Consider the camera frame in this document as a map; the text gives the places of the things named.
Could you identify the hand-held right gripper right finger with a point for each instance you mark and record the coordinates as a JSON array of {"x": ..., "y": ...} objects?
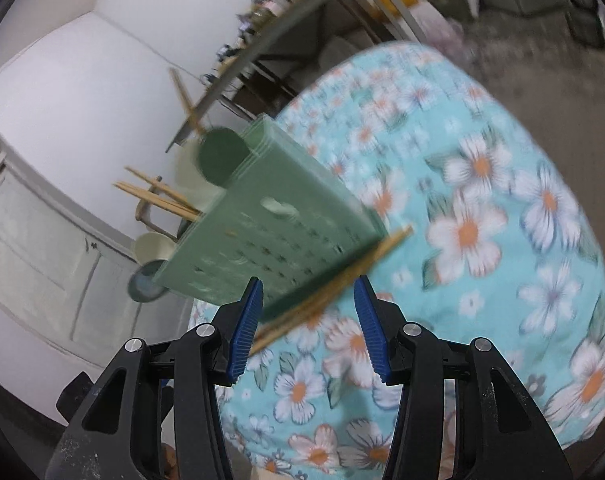
[{"x": 370, "y": 330}]

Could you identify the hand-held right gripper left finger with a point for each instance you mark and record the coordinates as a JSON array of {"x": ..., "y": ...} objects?
[{"x": 245, "y": 330}]

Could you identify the bamboo chopstick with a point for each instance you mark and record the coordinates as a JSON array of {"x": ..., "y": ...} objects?
[
  {"x": 342, "y": 277},
  {"x": 302, "y": 317}
]

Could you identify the green plastic utensil holder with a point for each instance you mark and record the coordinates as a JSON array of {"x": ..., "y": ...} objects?
[{"x": 262, "y": 230}]

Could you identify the metal spoon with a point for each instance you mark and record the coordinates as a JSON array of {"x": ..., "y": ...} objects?
[{"x": 143, "y": 285}]

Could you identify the beige plastic rice spoon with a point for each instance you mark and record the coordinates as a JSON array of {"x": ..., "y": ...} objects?
[
  {"x": 187, "y": 175},
  {"x": 152, "y": 250}
]

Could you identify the bundle of bamboo chopsticks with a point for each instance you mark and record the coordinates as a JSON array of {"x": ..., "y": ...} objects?
[{"x": 157, "y": 195}]

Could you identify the wooden chair with dark seat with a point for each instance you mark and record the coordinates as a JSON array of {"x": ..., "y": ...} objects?
[{"x": 150, "y": 210}]

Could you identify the white door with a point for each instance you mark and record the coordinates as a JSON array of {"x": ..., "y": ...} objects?
[{"x": 37, "y": 245}]

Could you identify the floral blue blanket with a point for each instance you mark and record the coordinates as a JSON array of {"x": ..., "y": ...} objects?
[{"x": 482, "y": 210}]

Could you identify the grey table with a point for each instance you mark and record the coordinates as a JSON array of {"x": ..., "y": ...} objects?
[{"x": 292, "y": 20}]

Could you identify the black rice cooker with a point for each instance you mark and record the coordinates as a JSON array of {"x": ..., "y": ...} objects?
[{"x": 579, "y": 5}]

